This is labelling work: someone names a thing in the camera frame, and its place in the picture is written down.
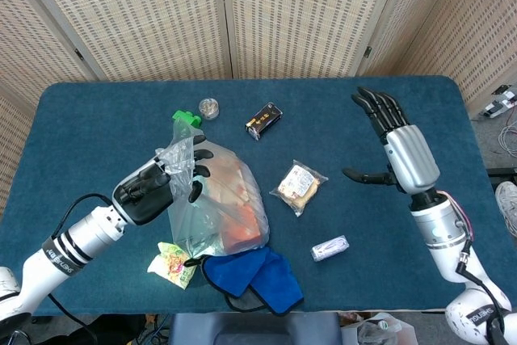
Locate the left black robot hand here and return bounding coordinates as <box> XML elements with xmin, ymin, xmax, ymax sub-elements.
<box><xmin>111</xmin><ymin>133</ymin><xmax>214</xmax><ymax>227</ymax></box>

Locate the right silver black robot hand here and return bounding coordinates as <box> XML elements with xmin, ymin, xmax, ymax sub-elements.
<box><xmin>342</xmin><ymin>86</ymin><xmax>441</xmax><ymax>195</ymax></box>

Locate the clear plastic bag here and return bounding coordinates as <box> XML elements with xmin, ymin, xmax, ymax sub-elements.
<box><xmin>155</xmin><ymin>118</ymin><xmax>271</xmax><ymax>259</ymax></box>

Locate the bread packet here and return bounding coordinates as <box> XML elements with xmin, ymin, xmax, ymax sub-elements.
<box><xmin>269</xmin><ymin>159</ymin><xmax>329</xmax><ymax>217</ymax></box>

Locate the crumpled plastic bag with bottle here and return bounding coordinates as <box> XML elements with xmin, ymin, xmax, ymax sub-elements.
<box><xmin>341</xmin><ymin>311</ymin><xmax>419</xmax><ymax>345</ymax></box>

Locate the green snack packet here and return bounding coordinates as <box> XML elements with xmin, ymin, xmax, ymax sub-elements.
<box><xmin>146</xmin><ymin>242</ymin><xmax>201</xmax><ymax>290</ymax></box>

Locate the black furniture base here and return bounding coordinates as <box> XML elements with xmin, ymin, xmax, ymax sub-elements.
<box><xmin>486</xmin><ymin>166</ymin><xmax>517</xmax><ymax>189</ymax></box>

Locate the green toy block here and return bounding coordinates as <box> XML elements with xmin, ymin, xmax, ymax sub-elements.
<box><xmin>171</xmin><ymin>109</ymin><xmax>203</xmax><ymax>130</ymax></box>

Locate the orange cardboard box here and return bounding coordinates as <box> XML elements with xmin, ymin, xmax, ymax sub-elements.
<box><xmin>201</xmin><ymin>158</ymin><xmax>263</xmax><ymax>251</ymax></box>

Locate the white power strip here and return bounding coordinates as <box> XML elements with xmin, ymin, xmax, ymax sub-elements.
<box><xmin>480</xmin><ymin>84</ymin><xmax>517</xmax><ymax>119</ymax></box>

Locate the white sneaker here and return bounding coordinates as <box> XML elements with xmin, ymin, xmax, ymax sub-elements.
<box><xmin>493</xmin><ymin>181</ymin><xmax>517</xmax><ymax>238</ymax></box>

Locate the small round clear jar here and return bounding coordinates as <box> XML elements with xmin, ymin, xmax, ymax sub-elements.
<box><xmin>198</xmin><ymin>97</ymin><xmax>221</xmax><ymax>120</ymax></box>

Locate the blue grey cloth black trim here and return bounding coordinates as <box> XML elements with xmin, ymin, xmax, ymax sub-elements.
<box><xmin>200</xmin><ymin>246</ymin><xmax>305</xmax><ymax>317</ymax></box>

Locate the woven folding screen panel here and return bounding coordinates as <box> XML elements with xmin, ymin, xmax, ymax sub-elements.
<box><xmin>10</xmin><ymin>0</ymin><xmax>235</xmax><ymax>82</ymax></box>
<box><xmin>397</xmin><ymin>0</ymin><xmax>517</xmax><ymax>118</ymax></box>
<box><xmin>0</xmin><ymin>0</ymin><xmax>100</xmax><ymax>217</ymax></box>
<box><xmin>220</xmin><ymin>0</ymin><xmax>395</xmax><ymax>79</ymax></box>
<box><xmin>357</xmin><ymin>0</ymin><xmax>461</xmax><ymax>78</ymax></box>

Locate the black gold box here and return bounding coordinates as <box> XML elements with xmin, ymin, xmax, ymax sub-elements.
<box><xmin>244</xmin><ymin>102</ymin><xmax>284</xmax><ymax>141</ymax></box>

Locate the dark grey robot torso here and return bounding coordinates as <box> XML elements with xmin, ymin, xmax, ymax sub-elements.
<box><xmin>167</xmin><ymin>312</ymin><xmax>343</xmax><ymax>345</ymax></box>

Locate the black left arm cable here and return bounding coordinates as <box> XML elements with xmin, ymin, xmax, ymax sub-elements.
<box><xmin>48</xmin><ymin>193</ymin><xmax>114</xmax><ymax>345</ymax></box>

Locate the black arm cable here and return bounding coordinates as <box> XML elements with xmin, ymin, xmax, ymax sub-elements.
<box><xmin>48</xmin><ymin>193</ymin><xmax>114</xmax><ymax>345</ymax></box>
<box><xmin>456</xmin><ymin>254</ymin><xmax>506</xmax><ymax>345</ymax></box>

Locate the white cable bundle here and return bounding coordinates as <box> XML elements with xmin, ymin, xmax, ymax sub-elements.
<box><xmin>495</xmin><ymin>116</ymin><xmax>517</xmax><ymax>156</ymax></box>

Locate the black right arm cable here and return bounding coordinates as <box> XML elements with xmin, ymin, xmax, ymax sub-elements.
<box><xmin>456</xmin><ymin>254</ymin><xmax>506</xmax><ymax>345</ymax></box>

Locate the clear box of white cable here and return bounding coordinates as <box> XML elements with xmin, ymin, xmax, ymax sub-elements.
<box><xmin>310</xmin><ymin>234</ymin><xmax>350</xmax><ymax>263</ymax></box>

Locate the blue floor cable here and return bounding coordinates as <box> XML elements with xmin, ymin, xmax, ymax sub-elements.
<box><xmin>145</xmin><ymin>313</ymin><xmax>173</xmax><ymax>345</ymax></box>

